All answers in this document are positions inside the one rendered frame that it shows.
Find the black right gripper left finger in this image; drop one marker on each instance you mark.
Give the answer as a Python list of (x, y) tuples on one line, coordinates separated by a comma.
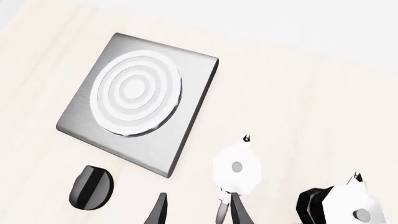
[(159, 214)]

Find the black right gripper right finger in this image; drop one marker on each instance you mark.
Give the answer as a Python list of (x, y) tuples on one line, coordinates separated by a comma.
[(238, 214)]

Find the round black stove knob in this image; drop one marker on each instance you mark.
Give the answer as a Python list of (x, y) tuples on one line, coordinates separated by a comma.
[(90, 186)]

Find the flat square stove plate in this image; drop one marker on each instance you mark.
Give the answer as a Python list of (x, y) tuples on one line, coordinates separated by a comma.
[(93, 121)]

